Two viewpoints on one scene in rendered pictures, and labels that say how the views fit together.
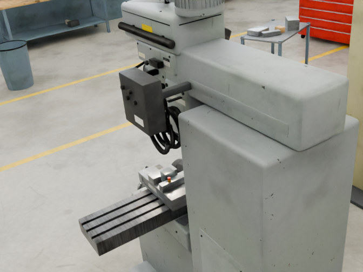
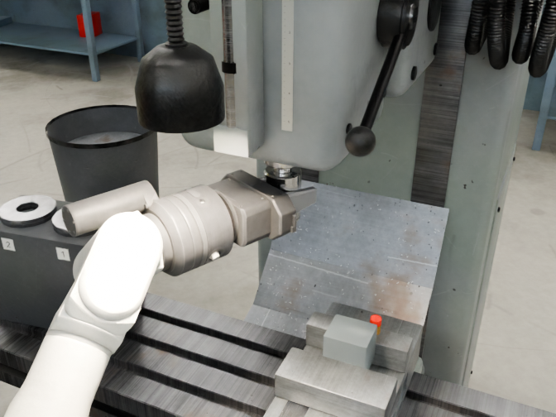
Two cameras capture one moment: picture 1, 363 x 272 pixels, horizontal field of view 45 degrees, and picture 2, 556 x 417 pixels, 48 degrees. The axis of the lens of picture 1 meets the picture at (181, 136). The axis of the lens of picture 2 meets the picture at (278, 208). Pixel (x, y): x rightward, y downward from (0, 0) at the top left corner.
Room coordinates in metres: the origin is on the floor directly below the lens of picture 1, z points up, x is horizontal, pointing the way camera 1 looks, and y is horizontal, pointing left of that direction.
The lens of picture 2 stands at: (2.40, 0.58, 1.60)
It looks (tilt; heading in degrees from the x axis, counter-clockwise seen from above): 29 degrees down; 235
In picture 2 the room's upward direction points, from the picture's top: straight up
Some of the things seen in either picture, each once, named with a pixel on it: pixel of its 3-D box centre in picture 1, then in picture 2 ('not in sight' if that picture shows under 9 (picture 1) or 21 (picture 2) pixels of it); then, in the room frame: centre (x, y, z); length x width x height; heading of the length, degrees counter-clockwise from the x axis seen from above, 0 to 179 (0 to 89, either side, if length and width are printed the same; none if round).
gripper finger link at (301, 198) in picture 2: not in sight; (299, 203); (1.99, 0.04, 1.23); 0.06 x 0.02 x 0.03; 5
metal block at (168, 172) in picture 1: (167, 175); (349, 347); (1.94, 0.09, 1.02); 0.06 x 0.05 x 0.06; 121
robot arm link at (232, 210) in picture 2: not in sight; (224, 217); (2.08, 0.01, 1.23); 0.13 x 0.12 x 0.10; 96
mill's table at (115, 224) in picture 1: (192, 189); (260, 398); (2.01, -0.03, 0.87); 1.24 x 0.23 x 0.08; 121
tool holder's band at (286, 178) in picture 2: not in sight; (282, 173); (1.99, 0.00, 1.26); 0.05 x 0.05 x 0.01
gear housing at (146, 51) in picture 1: (176, 51); not in sight; (1.95, -0.02, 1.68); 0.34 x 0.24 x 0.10; 31
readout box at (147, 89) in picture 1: (141, 101); not in sight; (1.56, 0.14, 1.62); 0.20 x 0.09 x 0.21; 31
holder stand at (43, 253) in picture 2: not in sight; (64, 263); (2.19, -0.36, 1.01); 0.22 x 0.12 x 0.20; 128
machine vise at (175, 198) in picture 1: (166, 182); (340, 393); (1.96, 0.11, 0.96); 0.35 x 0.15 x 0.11; 31
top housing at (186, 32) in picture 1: (170, 21); not in sight; (1.98, 0.00, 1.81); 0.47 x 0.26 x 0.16; 31
